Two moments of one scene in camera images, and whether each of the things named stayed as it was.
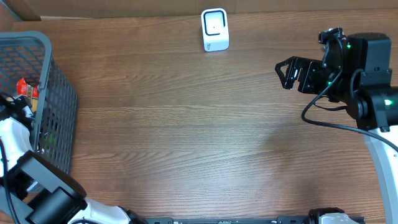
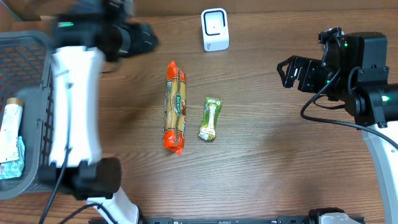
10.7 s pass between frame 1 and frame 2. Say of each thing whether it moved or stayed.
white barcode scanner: stayed
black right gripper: stayed
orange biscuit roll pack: moved
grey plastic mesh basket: stayed
